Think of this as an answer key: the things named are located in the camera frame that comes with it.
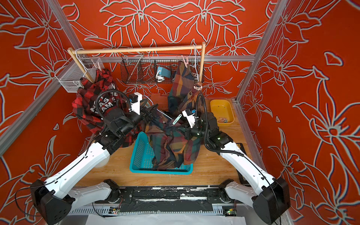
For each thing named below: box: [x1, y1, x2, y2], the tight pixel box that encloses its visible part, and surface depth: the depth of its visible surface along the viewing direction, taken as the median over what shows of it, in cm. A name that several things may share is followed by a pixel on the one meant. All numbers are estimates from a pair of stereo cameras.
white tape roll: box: [89, 150, 111, 172], surface depth 49 cm
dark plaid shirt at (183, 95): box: [167, 61, 203, 115], surface depth 79 cm
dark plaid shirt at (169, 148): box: [144, 114, 202, 171], surface depth 75 cm
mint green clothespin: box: [172, 113, 183, 126], surface depth 68 cm
